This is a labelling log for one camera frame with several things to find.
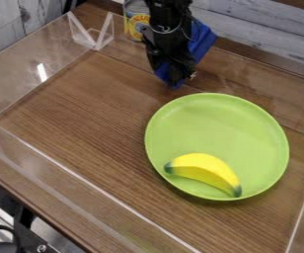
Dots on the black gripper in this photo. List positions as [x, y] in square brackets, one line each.
[166, 42]

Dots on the blue cross-shaped block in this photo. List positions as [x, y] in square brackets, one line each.
[198, 42]

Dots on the green plate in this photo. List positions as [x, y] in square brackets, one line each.
[228, 128]

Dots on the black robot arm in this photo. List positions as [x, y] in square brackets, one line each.
[168, 14]

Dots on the yellow labelled tin can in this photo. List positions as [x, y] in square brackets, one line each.
[136, 17]

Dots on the yellow toy banana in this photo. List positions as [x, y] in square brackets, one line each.
[207, 169]

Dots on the black metal table leg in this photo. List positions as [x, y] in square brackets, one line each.
[23, 219]

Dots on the clear acrylic corner bracket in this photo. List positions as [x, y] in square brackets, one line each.
[91, 38]

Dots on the clear acrylic front wall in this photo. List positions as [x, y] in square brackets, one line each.
[99, 222]

